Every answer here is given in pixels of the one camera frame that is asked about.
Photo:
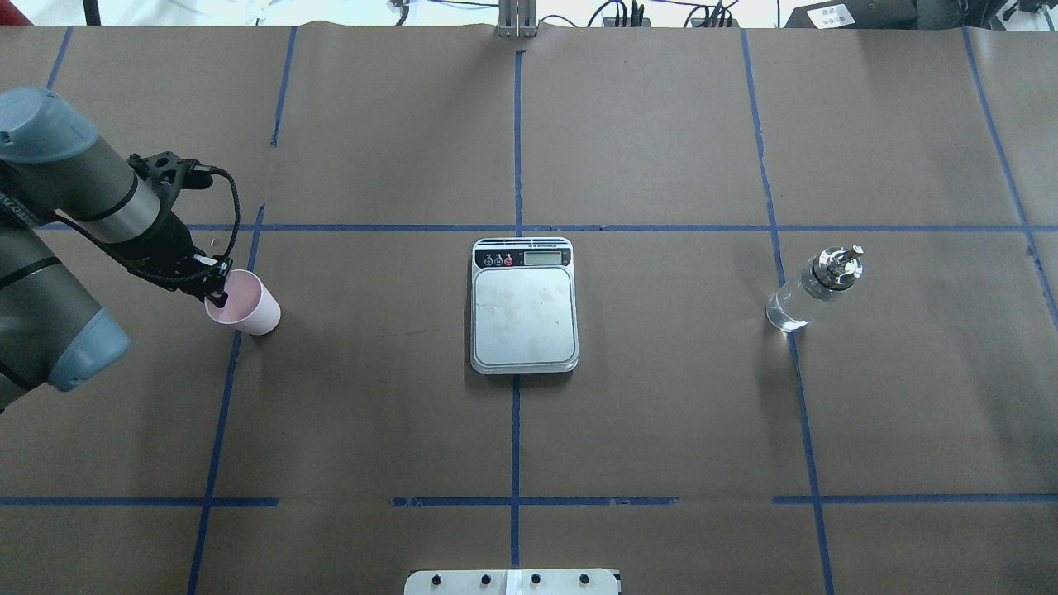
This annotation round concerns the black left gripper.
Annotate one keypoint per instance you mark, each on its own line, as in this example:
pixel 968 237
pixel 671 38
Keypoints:
pixel 163 249

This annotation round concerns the pink paper cup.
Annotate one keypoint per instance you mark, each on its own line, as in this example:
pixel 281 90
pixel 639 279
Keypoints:
pixel 249 306

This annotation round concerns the clear glass sauce bottle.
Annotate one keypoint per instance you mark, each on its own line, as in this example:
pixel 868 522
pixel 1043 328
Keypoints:
pixel 830 274

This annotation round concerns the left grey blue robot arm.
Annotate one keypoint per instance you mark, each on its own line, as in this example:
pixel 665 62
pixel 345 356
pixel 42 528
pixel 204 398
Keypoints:
pixel 58 170

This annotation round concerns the silver digital kitchen scale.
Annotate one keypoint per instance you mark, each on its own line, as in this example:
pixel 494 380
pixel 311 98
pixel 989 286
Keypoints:
pixel 523 306

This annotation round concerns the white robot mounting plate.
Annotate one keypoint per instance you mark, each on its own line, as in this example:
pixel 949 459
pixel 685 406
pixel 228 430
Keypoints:
pixel 514 581

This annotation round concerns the aluminium frame post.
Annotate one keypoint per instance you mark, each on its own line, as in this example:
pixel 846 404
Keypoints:
pixel 517 19

